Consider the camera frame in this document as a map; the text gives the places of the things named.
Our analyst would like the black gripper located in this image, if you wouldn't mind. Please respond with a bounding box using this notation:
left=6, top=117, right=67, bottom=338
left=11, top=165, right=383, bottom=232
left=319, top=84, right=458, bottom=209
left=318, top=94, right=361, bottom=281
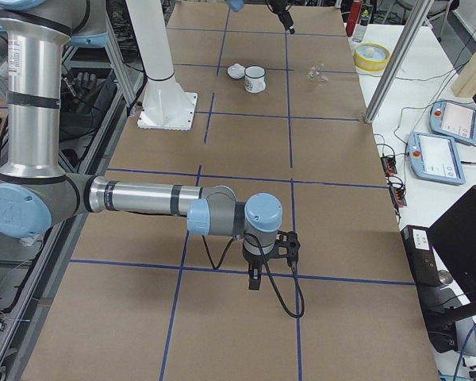
left=244, top=251, right=263, bottom=291
left=270, top=0, right=295, bottom=33

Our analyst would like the clear plastic funnel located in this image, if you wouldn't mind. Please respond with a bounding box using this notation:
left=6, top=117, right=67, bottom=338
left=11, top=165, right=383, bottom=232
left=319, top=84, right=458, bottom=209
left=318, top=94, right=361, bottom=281
left=307, top=63, right=329, bottom=83

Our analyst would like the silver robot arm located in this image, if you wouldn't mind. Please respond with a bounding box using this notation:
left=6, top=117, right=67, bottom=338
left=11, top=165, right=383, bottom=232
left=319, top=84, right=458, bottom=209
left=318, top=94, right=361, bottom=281
left=0, top=1, right=282, bottom=290

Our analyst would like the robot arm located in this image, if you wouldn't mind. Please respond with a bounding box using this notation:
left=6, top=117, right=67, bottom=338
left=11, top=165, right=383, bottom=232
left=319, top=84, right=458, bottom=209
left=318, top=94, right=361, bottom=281
left=225, top=0, right=295, bottom=34

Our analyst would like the white enamel mug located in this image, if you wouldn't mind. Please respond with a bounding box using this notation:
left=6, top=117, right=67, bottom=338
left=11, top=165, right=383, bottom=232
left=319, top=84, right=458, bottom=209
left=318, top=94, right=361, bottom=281
left=244, top=65, right=266, bottom=94

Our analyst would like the red thermos bottle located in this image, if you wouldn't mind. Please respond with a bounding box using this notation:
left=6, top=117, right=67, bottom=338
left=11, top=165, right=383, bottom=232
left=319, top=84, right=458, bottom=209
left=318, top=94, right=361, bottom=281
left=346, top=0, right=363, bottom=37

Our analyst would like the clear bottle green cap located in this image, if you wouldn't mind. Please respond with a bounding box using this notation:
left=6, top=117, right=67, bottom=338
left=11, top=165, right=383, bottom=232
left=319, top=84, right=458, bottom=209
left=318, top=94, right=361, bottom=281
left=352, top=10, right=370, bottom=43

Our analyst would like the yellow rimmed round container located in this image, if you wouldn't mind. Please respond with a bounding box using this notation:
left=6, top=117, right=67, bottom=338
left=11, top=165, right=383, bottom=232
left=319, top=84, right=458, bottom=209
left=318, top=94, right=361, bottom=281
left=353, top=43, right=390, bottom=72

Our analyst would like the lower small circuit board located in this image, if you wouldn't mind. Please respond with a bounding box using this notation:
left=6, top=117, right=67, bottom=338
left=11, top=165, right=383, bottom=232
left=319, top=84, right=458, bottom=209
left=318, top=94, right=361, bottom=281
left=389, top=183, right=407, bottom=208

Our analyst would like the small circuit board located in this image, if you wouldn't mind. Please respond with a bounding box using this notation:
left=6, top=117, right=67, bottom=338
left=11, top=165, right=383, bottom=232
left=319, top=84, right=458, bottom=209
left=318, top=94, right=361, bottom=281
left=389, top=183, right=407, bottom=208
left=381, top=156, right=397, bottom=177

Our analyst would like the black computer box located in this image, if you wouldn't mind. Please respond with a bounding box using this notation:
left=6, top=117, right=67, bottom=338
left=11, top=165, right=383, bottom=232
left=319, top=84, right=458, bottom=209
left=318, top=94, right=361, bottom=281
left=401, top=225, right=440, bottom=287

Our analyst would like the upper small circuit board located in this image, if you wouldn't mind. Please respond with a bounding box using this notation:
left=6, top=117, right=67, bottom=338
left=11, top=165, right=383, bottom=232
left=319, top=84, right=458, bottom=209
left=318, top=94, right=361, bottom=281
left=381, top=156, right=397, bottom=177

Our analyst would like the wooden board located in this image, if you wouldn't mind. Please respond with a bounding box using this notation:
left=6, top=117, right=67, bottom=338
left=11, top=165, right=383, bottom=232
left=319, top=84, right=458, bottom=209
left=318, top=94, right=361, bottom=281
left=450, top=15, right=476, bottom=98

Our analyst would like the far teach pendant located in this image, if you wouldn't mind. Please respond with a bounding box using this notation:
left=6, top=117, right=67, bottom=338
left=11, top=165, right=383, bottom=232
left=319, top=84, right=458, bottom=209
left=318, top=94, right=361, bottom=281
left=429, top=99, right=476, bottom=145

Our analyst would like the teach pendant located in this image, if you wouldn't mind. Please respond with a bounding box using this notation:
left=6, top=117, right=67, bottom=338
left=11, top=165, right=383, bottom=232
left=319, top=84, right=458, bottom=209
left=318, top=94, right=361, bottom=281
left=407, top=132, right=466, bottom=185
left=429, top=99, right=476, bottom=145

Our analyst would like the near teach pendant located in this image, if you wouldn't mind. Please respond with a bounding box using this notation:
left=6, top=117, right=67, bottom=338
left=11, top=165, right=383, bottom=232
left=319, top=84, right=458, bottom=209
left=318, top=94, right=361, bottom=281
left=407, top=132, right=466, bottom=185

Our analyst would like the black monitor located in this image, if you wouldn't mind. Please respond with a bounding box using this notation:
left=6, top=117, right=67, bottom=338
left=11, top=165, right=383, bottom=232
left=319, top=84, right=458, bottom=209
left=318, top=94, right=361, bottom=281
left=428, top=185, right=476, bottom=300

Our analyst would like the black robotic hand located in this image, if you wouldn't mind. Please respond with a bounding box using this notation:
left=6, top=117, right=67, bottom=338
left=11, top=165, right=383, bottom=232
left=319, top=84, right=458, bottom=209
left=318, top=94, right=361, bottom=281
left=61, top=71, right=105, bottom=114

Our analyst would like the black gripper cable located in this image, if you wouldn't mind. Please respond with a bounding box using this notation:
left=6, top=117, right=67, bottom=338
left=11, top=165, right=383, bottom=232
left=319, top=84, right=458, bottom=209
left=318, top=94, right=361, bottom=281
left=201, top=232, right=305, bottom=318

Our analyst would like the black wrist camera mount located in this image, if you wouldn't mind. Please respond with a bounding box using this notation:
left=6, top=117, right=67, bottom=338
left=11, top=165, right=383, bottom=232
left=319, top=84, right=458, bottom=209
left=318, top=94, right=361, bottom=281
left=269, top=230, right=301, bottom=269

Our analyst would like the aluminium frame post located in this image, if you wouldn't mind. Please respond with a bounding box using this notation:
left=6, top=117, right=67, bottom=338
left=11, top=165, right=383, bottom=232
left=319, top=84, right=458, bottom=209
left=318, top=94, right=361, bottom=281
left=364, top=0, right=434, bottom=124

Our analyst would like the white pedestal column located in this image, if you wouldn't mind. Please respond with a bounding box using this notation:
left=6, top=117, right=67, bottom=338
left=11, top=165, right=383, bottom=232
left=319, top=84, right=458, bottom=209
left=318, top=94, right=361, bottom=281
left=126, top=0, right=198, bottom=131

